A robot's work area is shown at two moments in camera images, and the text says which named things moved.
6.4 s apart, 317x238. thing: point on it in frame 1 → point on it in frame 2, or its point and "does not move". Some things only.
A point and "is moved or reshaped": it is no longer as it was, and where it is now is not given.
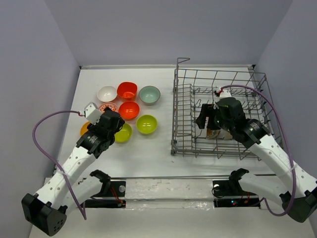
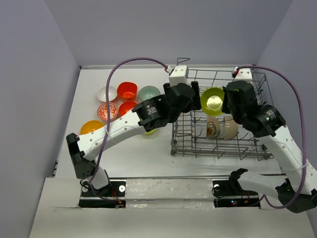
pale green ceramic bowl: [149, 94] does not move
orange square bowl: [128, 90] does not move
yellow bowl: [84, 129] does not move
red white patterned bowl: [111, 105] does not move
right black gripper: [208, 110] → [226, 107]
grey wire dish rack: [220, 111] does not move
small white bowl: [107, 93] does not move
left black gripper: [120, 124] → [194, 104]
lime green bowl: [124, 134] is moved or reshaped
